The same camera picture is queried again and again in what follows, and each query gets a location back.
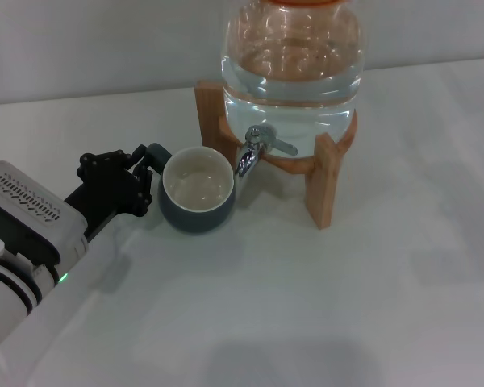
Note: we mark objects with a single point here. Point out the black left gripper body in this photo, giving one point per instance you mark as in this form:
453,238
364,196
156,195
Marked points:
105,197

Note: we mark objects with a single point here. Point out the chrome faucet with lever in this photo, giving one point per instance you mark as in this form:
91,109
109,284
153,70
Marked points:
248,159

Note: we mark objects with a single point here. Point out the dark grey mug white inside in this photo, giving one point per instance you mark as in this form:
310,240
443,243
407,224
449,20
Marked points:
193,217

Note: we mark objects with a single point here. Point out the clear glass water dispenser jar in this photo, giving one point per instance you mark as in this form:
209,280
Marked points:
290,80

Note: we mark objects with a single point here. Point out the white and black wrist camera box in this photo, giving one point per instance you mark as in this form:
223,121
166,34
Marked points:
32,213

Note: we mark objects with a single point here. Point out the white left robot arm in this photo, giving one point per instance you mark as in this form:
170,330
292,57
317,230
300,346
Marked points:
4,306

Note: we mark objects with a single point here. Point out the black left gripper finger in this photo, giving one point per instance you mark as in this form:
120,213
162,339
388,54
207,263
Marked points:
105,161
144,189

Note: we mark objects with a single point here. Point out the light wooden dispenser stand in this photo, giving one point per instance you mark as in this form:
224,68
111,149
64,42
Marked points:
324,181

